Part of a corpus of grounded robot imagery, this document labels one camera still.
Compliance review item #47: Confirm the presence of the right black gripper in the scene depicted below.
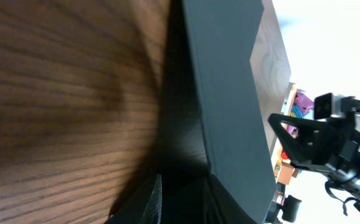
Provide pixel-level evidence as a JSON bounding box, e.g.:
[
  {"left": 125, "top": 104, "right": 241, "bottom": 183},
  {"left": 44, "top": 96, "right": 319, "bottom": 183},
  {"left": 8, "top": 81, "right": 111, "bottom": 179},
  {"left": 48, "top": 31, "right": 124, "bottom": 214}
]
[{"left": 268, "top": 113, "right": 360, "bottom": 184}]

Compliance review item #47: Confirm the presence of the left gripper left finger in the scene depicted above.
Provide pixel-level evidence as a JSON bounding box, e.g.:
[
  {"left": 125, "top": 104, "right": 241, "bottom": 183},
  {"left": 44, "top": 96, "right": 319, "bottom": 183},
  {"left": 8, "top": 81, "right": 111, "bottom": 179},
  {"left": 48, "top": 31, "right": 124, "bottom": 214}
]
[{"left": 105, "top": 174, "right": 163, "bottom": 224}]

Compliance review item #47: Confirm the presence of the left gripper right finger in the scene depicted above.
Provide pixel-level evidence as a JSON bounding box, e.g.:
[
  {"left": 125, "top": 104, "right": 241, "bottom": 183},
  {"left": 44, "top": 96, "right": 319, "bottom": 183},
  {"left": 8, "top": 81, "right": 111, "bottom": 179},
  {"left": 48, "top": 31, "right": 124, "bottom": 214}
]
[{"left": 203, "top": 175, "right": 256, "bottom": 224}]

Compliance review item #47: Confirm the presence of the dark green box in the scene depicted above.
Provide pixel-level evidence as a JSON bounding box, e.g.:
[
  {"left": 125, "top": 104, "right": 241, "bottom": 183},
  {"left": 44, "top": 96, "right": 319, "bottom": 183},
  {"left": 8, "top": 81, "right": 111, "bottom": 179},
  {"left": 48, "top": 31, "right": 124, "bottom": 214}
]
[{"left": 160, "top": 0, "right": 275, "bottom": 223}]

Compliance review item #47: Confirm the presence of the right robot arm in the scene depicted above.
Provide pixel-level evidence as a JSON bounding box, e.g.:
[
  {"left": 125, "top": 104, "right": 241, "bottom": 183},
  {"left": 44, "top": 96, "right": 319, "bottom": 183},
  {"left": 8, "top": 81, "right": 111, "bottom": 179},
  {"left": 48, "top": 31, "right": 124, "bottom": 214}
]
[{"left": 268, "top": 112, "right": 360, "bottom": 212}]

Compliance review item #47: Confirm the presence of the cluttered background shelf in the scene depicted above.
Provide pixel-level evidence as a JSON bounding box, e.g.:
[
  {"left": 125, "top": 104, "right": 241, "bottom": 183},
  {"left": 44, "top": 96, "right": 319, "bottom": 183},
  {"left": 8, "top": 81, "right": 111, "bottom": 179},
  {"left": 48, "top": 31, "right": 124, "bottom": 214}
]
[{"left": 265, "top": 83, "right": 303, "bottom": 223}]

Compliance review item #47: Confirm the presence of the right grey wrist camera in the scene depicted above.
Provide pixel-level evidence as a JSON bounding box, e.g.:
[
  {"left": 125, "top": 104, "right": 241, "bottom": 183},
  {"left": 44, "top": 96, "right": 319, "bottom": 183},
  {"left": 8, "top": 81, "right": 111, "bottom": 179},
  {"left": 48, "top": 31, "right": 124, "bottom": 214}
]
[{"left": 313, "top": 93, "right": 354, "bottom": 120}]

